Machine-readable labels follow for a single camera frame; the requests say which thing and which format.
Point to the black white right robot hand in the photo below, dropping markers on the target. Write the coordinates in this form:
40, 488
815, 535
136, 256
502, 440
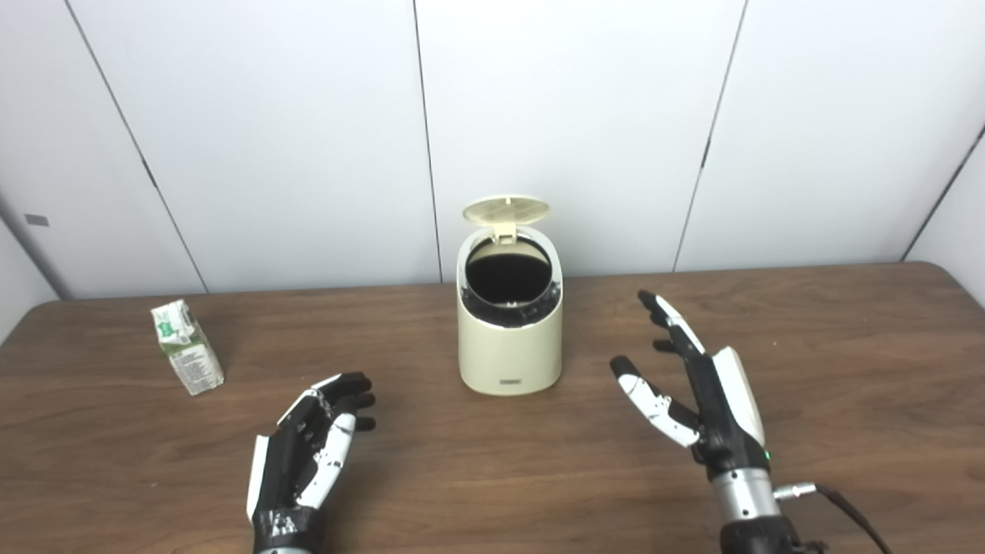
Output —
719, 415

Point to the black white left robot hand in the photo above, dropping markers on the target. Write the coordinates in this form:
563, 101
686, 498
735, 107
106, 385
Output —
285, 462

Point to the white green milk carton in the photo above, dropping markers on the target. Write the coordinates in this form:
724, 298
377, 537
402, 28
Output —
192, 362

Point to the cream-colored round bin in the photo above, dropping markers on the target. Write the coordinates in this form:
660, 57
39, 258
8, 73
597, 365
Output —
508, 354

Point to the cream round bin lid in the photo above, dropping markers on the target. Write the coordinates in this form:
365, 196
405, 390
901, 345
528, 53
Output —
505, 210

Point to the small grey wall plate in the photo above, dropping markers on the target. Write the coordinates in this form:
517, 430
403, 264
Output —
36, 220

